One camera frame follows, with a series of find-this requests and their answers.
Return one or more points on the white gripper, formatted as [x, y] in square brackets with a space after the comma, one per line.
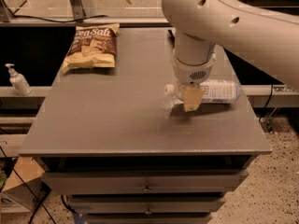
[192, 73]

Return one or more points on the clear blue-label plastic bottle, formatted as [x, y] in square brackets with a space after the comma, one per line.
[215, 91]

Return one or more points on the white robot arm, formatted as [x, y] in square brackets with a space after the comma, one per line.
[269, 40]

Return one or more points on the white pump dispenser bottle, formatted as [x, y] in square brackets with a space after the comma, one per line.
[18, 81]

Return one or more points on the blue white snack bag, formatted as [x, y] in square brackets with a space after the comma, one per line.
[171, 33]

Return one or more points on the grey drawer cabinet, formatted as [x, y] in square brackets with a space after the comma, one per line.
[112, 120]

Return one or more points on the top grey drawer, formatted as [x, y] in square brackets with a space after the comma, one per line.
[96, 183]

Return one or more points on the grey drawer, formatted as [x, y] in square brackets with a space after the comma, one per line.
[96, 183]
[146, 204]

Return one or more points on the sea salt chips bag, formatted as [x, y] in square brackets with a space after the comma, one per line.
[92, 47]

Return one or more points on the middle grey drawer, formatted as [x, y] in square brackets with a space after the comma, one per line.
[146, 204]

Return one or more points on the cardboard box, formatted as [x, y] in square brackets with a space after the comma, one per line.
[20, 192]

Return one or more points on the metal frame leg left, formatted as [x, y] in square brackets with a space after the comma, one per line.
[82, 9]

